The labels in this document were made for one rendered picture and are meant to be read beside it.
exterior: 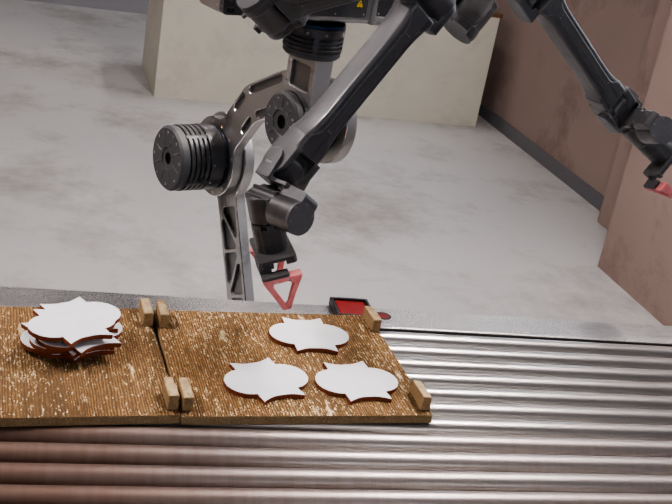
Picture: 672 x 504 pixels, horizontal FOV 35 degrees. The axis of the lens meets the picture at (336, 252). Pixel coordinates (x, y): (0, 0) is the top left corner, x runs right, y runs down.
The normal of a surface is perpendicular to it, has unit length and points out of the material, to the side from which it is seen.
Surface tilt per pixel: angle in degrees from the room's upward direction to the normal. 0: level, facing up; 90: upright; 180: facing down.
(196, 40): 90
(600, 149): 90
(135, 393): 0
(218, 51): 90
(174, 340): 0
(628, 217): 90
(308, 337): 0
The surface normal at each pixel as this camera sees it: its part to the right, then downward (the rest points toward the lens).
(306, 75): -0.80, 0.10
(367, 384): 0.17, -0.91
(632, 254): -0.95, -0.05
